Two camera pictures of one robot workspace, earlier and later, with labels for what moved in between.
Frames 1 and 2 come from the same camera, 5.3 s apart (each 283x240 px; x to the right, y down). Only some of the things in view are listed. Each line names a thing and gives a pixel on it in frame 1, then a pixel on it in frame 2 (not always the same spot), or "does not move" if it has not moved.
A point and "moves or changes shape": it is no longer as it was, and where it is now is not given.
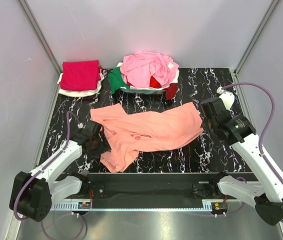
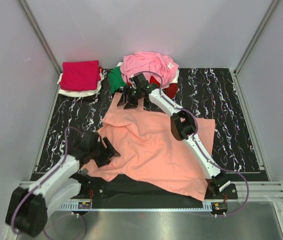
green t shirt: x=116 y=81 does not move
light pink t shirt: x=138 y=68 does not move
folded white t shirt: x=79 y=93 does not move
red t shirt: x=170 y=92 does not move
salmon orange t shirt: x=128 y=133 moves or changes shape
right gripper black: x=205 y=119 to x=123 y=98
